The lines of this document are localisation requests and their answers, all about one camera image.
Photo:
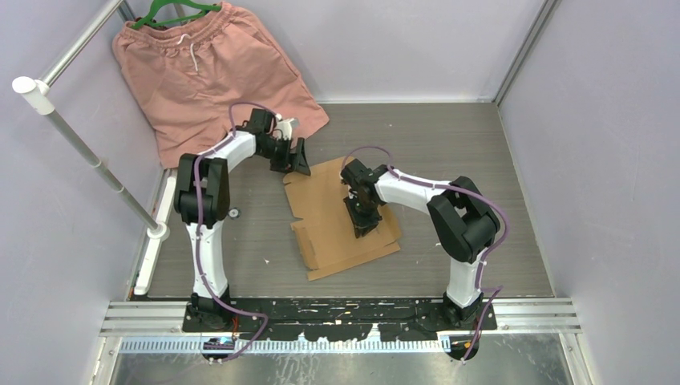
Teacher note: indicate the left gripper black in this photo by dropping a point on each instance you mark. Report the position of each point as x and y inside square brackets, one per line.
[296, 162]

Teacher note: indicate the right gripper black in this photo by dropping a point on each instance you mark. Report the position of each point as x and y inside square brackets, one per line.
[363, 224]

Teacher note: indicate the brown cardboard box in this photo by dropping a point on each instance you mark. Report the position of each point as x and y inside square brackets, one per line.
[323, 229]

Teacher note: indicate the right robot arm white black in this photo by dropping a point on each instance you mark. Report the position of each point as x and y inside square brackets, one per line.
[464, 222]

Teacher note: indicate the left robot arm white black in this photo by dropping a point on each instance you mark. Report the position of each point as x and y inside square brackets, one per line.
[202, 199]

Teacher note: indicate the pink shorts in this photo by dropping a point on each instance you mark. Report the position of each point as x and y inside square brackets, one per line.
[193, 82]

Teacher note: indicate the green clothes hanger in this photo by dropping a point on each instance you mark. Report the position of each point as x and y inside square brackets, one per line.
[171, 13]

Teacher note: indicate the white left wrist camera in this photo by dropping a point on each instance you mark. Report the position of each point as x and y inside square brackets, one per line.
[284, 128]

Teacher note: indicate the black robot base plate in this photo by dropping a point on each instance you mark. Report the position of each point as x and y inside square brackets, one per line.
[341, 320]

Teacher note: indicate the slotted aluminium rail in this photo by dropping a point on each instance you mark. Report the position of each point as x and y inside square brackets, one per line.
[281, 345]

